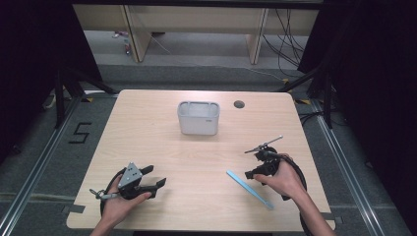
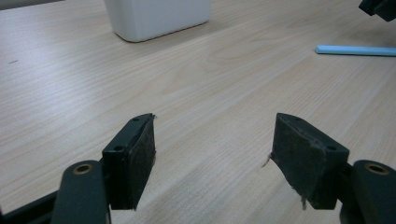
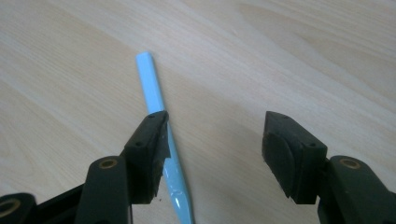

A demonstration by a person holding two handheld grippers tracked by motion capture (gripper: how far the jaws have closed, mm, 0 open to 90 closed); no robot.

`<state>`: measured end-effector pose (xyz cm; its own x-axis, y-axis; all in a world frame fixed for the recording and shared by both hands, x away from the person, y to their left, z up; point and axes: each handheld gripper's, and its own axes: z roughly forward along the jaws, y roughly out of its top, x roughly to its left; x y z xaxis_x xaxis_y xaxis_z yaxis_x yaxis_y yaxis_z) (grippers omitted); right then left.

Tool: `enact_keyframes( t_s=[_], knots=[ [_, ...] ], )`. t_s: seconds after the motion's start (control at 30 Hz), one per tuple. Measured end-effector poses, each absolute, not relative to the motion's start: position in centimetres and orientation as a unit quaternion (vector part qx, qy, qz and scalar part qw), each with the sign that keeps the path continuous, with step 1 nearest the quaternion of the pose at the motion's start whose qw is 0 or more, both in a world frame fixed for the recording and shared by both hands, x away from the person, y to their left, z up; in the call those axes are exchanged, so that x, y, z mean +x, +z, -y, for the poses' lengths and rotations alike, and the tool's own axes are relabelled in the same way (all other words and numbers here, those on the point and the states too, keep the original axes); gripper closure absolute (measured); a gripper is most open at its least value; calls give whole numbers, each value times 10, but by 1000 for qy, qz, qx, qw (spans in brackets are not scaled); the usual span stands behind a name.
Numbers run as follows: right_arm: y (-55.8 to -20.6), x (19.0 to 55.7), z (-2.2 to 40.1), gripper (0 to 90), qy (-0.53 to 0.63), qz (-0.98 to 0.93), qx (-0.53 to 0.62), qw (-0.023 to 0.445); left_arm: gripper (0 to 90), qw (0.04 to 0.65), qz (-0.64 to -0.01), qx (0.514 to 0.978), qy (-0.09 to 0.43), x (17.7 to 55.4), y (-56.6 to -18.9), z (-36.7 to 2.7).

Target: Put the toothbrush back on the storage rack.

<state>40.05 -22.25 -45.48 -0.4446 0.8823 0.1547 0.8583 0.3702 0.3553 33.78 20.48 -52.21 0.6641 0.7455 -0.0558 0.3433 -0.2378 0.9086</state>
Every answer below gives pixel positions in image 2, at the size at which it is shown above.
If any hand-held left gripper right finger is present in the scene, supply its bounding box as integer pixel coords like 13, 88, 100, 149
270, 112, 350, 211

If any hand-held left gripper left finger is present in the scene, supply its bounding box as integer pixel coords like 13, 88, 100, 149
102, 112, 157, 211

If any light blue straw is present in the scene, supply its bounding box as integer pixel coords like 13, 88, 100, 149
315, 45, 396, 58

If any white plastic container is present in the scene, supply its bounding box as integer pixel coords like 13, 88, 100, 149
103, 0, 213, 43

